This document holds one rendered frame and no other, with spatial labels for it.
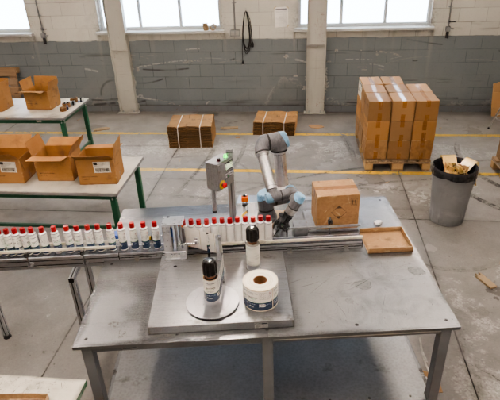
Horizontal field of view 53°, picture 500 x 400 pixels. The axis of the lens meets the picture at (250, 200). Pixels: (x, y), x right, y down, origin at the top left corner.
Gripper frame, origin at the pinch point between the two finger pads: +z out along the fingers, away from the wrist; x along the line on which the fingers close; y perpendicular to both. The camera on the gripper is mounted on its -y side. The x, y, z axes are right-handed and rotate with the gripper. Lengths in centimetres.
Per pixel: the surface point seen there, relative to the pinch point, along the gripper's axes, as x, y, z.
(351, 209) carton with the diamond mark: 45, -17, -33
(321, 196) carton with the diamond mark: 20.6, -16.4, -33.2
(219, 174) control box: -53, 1, -24
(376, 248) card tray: 61, 14, -27
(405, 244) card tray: 82, 6, -36
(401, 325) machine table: 60, 82, -22
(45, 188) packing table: -162, -118, 111
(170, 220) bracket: -69, 10, 15
